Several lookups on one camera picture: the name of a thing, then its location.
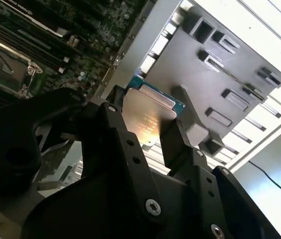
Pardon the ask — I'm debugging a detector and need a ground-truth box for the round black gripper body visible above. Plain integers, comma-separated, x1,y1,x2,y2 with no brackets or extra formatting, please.
24,166,212,239

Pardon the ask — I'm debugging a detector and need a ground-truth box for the silver CPU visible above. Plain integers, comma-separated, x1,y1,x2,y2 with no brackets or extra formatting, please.
122,76,187,150

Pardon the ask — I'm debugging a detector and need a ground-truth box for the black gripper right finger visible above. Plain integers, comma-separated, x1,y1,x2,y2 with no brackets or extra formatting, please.
160,119,281,239

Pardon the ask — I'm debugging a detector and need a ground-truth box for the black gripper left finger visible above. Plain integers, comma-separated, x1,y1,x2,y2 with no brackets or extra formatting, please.
0,86,166,220

